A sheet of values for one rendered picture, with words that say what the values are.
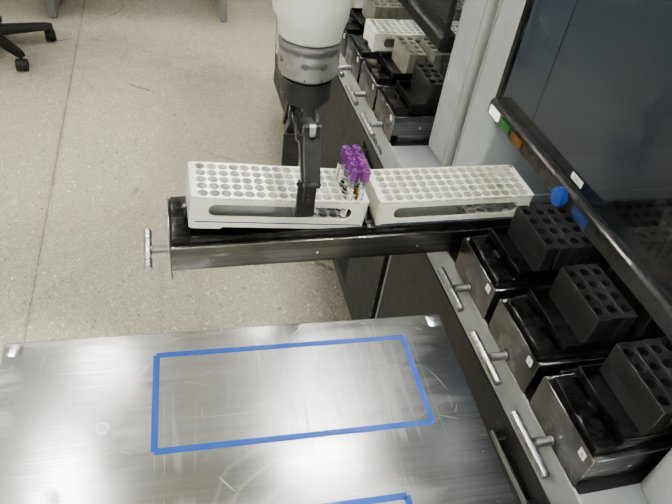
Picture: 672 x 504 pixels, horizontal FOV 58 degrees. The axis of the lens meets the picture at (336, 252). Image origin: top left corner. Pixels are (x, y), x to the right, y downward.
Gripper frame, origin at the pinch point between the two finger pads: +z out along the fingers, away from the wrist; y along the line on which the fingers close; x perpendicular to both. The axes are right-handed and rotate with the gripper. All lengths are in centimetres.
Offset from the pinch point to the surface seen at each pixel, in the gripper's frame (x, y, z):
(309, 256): 1.7, 6.8, 10.3
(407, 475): 4, 51, 5
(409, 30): 43, -68, 1
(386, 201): 14.7, 4.7, 0.7
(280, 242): -3.6, 6.8, 6.6
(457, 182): 30.3, -0.8, 1.4
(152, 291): -30, -64, 87
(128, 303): -37, -59, 87
